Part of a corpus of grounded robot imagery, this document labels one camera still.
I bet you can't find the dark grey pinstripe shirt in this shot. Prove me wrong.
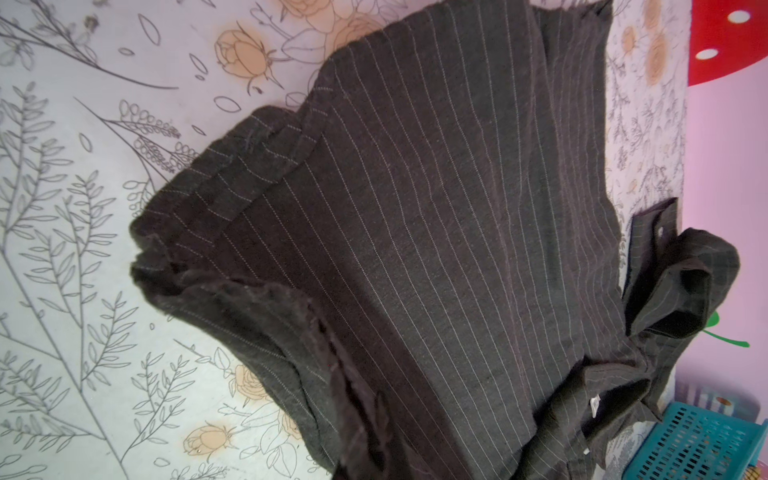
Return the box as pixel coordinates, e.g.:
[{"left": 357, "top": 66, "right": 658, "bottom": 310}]
[{"left": 130, "top": 1, "right": 740, "bottom": 479}]

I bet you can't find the teal plastic basket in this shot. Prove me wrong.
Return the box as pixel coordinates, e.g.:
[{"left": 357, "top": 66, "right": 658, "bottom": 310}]
[{"left": 622, "top": 402, "right": 767, "bottom": 480}]

